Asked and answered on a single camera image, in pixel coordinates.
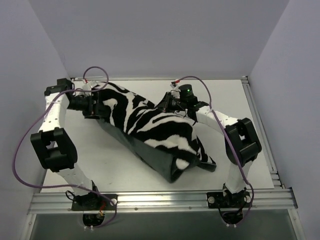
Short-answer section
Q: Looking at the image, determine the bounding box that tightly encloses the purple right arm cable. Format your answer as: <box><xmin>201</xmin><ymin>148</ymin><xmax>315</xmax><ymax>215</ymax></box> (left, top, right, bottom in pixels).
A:
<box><xmin>172</xmin><ymin>75</ymin><xmax>255</xmax><ymax>222</ymax></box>

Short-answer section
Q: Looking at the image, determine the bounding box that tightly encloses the zebra print pillowcase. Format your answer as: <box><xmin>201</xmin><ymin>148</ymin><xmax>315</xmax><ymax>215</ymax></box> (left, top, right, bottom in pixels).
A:
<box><xmin>97</xmin><ymin>82</ymin><xmax>217</xmax><ymax>183</ymax></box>

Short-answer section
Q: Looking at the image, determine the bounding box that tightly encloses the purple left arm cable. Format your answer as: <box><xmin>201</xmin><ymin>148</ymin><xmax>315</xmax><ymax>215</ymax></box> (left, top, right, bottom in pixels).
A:
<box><xmin>11</xmin><ymin>65</ymin><xmax>118</xmax><ymax>228</ymax></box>

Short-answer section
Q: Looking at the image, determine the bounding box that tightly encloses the aluminium rail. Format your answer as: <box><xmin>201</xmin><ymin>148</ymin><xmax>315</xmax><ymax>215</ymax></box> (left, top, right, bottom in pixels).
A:
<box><xmin>241</xmin><ymin>76</ymin><xmax>284</xmax><ymax>189</ymax></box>
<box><xmin>28</xmin><ymin>188</ymin><xmax>298</xmax><ymax>214</ymax></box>

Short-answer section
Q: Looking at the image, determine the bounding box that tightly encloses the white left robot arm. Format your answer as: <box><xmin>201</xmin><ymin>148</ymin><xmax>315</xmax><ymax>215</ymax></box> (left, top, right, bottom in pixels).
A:
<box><xmin>30</xmin><ymin>78</ymin><xmax>101</xmax><ymax>210</ymax></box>

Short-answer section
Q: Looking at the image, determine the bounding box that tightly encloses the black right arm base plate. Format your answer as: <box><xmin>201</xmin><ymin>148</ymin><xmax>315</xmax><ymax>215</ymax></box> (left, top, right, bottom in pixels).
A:
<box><xmin>206</xmin><ymin>190</ymin><xmax>251</xmax><ymax>209</ymax></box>

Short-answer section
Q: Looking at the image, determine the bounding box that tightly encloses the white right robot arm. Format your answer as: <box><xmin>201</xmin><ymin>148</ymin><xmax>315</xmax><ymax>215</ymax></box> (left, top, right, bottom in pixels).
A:
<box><xmin>156</xmin><ymin>92</ymin><xmax>262</xmax><ymax>207</ymax></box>

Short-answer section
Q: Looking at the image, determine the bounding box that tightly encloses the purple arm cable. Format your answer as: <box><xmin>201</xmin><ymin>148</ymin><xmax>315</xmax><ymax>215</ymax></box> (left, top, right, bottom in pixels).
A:
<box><xmin>172</xmin><ymin>75</ymin><xmax>255</xmax><ymax>222</ymax></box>
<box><xmin>11</xmin><ymin>65</ymin><xmax>118</xmax><ymax>228</ymax></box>

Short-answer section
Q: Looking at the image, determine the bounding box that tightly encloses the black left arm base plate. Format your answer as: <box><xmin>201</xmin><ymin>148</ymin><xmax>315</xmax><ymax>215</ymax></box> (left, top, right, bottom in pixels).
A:
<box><xmin>71</xmin><ymin>192</ymin><xmax>118</xmax><ymax>211</ymax></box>

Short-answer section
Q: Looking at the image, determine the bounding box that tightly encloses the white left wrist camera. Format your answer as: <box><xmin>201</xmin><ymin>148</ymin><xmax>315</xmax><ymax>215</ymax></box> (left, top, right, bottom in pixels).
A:
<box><xmin>81</xmin><ymin>80</ymin><xmax>100</xmax><ymax>94</ymax></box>

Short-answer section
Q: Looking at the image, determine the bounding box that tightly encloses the aluminium front rail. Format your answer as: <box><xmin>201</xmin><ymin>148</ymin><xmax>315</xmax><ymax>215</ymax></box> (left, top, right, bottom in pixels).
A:
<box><xmin>28</xmin><ymin>188</ymin><xmax>298</xmax><ymax>214</ymax></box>

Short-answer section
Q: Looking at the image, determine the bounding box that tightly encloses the aluminium right side rail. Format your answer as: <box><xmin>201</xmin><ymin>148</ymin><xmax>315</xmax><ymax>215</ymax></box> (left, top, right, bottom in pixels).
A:
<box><xmin>241</xmin><ymin>76</ymin><xmax>284</xmax><ymax>189</ymax></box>

